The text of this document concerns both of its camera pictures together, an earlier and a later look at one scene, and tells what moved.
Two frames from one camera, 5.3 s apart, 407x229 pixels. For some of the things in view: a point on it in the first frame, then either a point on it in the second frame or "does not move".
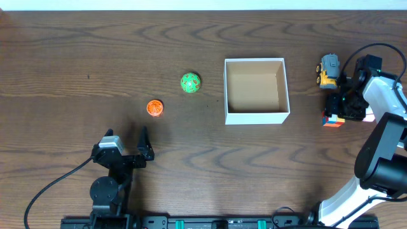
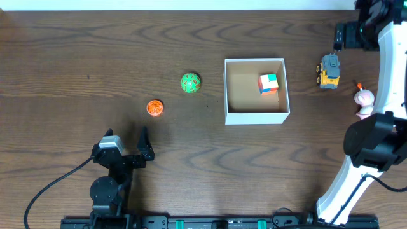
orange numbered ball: [154, 107] does not move
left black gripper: [128, 158] does not move
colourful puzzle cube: [333, 121] to [268, 84]
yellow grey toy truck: [328, 72] does not move
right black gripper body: [351, 106] to [357, 37]
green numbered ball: [190, 83] does not move
